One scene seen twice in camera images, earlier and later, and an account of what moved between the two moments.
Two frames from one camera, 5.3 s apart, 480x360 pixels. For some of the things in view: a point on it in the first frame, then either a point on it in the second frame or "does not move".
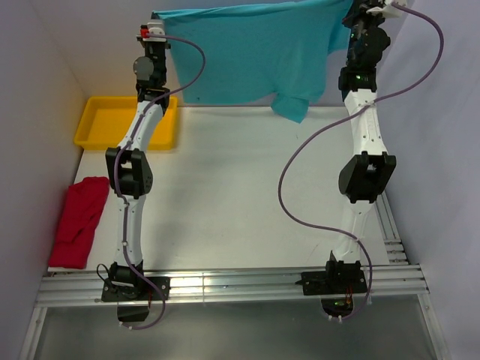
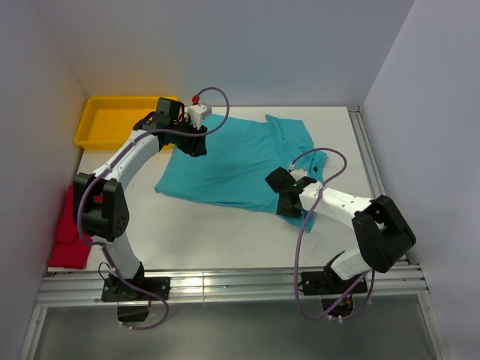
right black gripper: (349, 20) → (283, 211)
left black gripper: (167, 46) → (195, 148)
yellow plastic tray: (106, 121) does not move
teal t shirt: (279, 49) → (242, 151)
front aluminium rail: (67, 288) does not move
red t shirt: (84, 202) does not move
